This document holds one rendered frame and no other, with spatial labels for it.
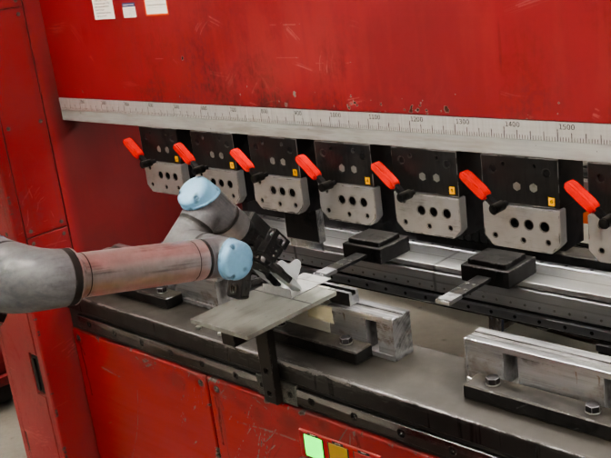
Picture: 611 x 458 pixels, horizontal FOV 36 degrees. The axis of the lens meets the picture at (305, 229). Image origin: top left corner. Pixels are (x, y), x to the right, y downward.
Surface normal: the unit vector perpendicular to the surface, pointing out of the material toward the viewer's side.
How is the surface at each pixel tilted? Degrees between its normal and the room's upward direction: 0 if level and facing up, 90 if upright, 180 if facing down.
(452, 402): 0
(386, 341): 90
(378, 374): 0
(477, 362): 90
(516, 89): 90
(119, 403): 90
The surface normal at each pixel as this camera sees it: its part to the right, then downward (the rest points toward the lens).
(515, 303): -0.69, 0.29
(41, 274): 0.32, -0.20
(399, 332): 0.72, 0.12
